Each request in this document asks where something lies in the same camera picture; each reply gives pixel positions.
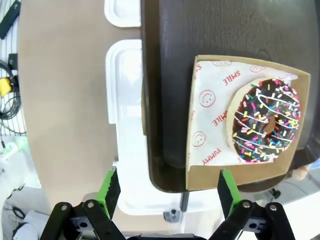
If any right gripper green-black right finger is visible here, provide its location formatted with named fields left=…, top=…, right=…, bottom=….
left=212, top=168, right=296, bottom=240

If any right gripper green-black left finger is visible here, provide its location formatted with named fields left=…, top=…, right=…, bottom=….
left=49, top=168, right=126, bottom=240

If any brown cardboard donut box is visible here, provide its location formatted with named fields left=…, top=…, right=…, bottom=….
left=141, top=84, right=149, bottom=137
left=185, top=54, right=311, bottom=191

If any chocolate donut with colourful sprinkles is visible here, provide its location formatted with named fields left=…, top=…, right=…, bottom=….
left=224, top=78, right=301, bottom=165

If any white red-printed wax paper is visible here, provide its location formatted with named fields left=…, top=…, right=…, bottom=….
left=188, top=59, right=300, bottom=167

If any dark brown serving tray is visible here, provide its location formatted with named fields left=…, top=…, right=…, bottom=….
left=139, top=0, right=320, bottom=193

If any person's left hand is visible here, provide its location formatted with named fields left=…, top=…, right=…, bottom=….
left=292, top=164, right=312, bottom=181

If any white plastic display tray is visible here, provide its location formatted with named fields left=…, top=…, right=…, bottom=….
left=103, top=0, right=143, bottom=28
left=105, top=39, right=187, bottom=217

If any black lid hinge knob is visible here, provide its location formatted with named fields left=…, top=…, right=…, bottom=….
left=162, top=208, right=181, bottom=223

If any yellow plastic connector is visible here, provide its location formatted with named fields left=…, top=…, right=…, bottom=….
left=0, top=77, right=12, bottom=96

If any small black box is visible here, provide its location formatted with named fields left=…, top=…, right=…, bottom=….
left=7, top=53, right=19, bottom=70

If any black flat electronic device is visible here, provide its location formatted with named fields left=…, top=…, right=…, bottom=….
left=0, top=0, right=22, bottom=40

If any white wire mesh panel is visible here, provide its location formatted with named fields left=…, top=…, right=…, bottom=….
left=0, top=29, right=27, bottom=137

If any black cable bundle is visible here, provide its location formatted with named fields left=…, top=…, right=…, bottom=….
left=0, top=59, right=26, bottom=121

